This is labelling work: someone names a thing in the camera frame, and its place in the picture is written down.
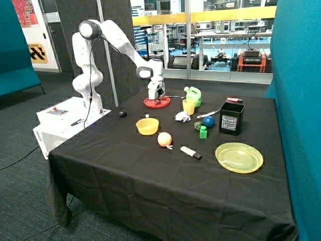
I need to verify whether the green building block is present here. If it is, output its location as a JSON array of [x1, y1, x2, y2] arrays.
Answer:
[[199, 126, 208, 139]]

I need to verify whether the black tablecloth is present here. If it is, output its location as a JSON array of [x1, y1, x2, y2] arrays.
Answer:
[[47, 92, 298, 240]]

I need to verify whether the green toy pepper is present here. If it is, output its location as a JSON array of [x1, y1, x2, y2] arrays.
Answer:
[[194, 122, 203, 131]]

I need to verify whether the teal sofa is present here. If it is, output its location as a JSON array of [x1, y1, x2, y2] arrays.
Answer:
[[0, 0, 42, 96]]

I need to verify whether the orange yellow ball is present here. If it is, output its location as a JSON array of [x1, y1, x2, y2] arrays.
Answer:
[[157, 132, 172, 147]]

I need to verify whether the pink highlighter marker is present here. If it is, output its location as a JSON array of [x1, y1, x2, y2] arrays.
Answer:
[[226, 97, 243, 103]]

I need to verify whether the white black marker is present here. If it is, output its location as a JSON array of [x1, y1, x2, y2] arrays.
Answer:
[[180, 146, 202, 160]]

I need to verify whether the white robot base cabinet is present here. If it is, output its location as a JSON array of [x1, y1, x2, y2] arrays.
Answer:
[[33, 97, 111, 159]]

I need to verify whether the yellow green plastic plate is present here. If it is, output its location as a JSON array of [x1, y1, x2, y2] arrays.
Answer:
[[215, 143, 264, 174]]

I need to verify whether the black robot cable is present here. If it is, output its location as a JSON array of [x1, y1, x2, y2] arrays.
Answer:
[[83, 36, 150, 129]]

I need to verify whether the dark blue small ball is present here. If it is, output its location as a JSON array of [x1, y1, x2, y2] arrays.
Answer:
[[119, 110, 127, 117]]

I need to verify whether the yellow plastic cup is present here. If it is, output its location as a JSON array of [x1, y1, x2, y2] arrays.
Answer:
[[183, 99, 195, 115]]

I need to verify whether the red plastic plate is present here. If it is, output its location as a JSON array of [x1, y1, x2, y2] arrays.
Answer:
[[144, 96, 171, 108]]

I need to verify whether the yellow plastic bowl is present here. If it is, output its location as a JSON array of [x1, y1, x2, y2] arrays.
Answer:
[[136, 117, 159, 136]]

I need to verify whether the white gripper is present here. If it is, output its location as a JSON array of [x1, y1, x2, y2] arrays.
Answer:
[[147, 80, 165, 105]]

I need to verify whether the black square container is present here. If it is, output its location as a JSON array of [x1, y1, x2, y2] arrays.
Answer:
[[219, 102, 245, 136]]

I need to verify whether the teal partition panel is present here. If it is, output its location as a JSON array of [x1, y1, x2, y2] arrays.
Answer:
[[266, 1, 320, 240]]

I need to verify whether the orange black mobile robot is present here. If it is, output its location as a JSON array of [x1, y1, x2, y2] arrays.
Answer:
[[230, 48, 272, 73]]

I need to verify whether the crumpled white paper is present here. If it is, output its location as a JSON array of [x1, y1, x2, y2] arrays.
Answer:
[[175, 111, 191, 122]]

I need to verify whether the green plastic jug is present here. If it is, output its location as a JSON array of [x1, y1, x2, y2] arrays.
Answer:
[[184, 86, 202, 108]]

